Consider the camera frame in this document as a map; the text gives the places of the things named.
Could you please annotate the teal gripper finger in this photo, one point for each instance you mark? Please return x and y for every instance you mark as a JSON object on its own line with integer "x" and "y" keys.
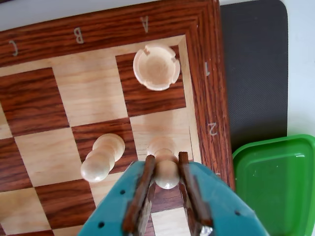
{"x": 216, "y": 206}
{"x": 118, "y": 204}

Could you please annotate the light wooden pawn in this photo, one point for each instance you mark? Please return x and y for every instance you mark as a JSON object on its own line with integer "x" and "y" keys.
{"x": 167, "y": 169}
{"x": 102, "y": 157}

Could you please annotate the green plastic lid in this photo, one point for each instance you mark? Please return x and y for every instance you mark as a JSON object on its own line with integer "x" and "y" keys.
{"x": 275, "y": 186}

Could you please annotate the wooden folding chessboard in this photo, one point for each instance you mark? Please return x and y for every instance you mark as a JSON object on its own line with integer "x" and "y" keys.
{"x": 86, "y": 93}

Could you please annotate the dark grey mat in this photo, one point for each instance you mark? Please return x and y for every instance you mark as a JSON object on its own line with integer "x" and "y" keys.
{"x": 256, "y": 73}

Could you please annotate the light wooden rook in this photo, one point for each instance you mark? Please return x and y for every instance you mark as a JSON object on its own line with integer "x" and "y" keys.
{"x": 156, "y": 67}

